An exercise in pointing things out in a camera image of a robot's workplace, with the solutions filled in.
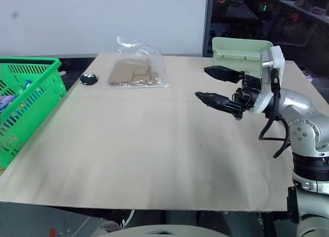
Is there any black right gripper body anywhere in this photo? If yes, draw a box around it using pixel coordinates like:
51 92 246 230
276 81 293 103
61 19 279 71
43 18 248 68
230 70 263 121

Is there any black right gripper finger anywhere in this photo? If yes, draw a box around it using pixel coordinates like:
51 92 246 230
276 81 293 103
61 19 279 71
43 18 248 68
203 65 244 84
194 91 236 112

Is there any green plastic shopping basket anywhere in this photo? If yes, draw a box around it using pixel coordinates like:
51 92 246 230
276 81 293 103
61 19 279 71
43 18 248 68
0 56 68 170

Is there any pale green plastic bin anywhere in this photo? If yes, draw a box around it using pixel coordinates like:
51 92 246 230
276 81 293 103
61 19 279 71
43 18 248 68
211 37 274 79

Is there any clear bag of cardboard pieces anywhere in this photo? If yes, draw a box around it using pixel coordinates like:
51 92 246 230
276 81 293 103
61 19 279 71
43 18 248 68
102 36 170 89

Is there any black round spotted object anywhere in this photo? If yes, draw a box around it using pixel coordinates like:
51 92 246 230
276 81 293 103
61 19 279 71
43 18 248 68
79 72 99 87

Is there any white partition board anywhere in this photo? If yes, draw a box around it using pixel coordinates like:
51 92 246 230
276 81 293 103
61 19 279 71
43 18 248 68
0 0 209 58

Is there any grey rounded robot body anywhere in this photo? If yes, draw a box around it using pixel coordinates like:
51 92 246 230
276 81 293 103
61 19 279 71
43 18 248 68
120 216 228 237

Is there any purple blue packaged item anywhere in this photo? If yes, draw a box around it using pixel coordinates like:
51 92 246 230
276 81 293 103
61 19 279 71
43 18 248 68
0 94 19 115

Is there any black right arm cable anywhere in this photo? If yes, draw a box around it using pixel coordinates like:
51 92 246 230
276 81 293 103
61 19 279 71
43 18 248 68
259 68 293 159

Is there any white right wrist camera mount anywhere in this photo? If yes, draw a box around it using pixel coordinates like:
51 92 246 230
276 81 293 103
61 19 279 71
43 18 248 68
253 45 286 116

